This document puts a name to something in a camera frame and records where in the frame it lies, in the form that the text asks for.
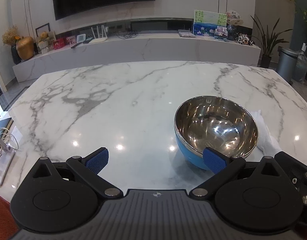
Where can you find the photo card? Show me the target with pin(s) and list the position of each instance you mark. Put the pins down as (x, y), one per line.
(221, 33)

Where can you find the grey flat box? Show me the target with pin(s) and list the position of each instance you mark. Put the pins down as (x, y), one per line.
(186, 33)

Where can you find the red chair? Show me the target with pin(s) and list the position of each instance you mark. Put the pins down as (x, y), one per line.
(3, 217)

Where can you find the marble television console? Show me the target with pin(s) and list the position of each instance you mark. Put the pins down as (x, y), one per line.
(143, 48)

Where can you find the glass jar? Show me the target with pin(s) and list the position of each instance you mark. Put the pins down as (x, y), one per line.
(232, 32)

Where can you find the grey trash can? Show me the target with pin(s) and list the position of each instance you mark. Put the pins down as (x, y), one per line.
(286, 65)

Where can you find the blue steel bowl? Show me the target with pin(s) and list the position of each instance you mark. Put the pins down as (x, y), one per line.
(216, 130)

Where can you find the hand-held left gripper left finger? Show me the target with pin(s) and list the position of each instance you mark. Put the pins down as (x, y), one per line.
(97, 161)

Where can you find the white display device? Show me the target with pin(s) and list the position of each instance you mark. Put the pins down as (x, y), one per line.
(81, 38)

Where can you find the round paper fan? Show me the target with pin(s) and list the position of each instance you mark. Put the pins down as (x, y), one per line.
(234, 17)

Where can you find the cow figurine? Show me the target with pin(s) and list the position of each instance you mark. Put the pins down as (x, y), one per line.
(244, 39)

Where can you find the red box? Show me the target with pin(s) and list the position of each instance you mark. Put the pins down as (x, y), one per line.
(59, 44)

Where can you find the framed certificate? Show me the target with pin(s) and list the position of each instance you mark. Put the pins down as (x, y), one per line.
(42, 28)

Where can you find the potted green plant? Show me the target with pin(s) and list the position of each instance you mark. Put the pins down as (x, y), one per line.
(267, 45)

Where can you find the lotus pond painting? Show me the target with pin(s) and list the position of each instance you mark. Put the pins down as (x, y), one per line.
(206, 22)

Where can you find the gold vase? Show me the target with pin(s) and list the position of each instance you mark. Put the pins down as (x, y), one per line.
(25, 48)

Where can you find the white cloth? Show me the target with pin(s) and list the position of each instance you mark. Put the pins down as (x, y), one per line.
(267, 137)

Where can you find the teddy bear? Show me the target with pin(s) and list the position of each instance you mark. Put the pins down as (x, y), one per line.
(44, 41)

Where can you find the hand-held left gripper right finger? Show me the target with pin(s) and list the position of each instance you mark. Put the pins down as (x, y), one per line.
(214, 161)

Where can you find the white router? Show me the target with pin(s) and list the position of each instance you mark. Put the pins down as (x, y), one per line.
(98, 39)

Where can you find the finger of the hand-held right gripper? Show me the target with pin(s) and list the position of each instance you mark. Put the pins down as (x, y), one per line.
(301, 172)

